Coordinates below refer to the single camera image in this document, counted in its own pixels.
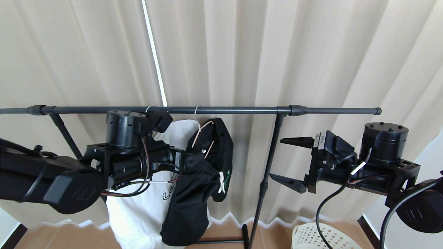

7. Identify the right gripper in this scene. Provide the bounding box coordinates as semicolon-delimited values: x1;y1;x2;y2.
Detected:
269;137;351;194

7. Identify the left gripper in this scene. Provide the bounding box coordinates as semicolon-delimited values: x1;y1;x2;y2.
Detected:
170;147;205;173

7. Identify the black garment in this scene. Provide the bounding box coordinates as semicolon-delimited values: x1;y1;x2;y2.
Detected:
160;118;234;247

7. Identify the white printed t-shirt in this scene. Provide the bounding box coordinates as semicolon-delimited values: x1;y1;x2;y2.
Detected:
106;119;212;249

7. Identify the black clothes rack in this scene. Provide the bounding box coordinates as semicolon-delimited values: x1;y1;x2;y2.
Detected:
0;105;382;249

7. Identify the white laundry basket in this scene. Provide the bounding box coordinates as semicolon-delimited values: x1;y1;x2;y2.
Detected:
292;222;362;249

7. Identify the beige curtain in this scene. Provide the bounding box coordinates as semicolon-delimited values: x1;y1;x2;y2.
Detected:
0;0;443;229

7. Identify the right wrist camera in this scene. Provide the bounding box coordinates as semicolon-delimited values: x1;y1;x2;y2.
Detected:
313;130;359;165

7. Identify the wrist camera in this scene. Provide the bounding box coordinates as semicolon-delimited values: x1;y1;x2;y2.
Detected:
313;130;359;165
147;111;173;133

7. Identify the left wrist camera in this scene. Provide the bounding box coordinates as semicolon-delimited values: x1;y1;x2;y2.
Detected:
147;111;173;133

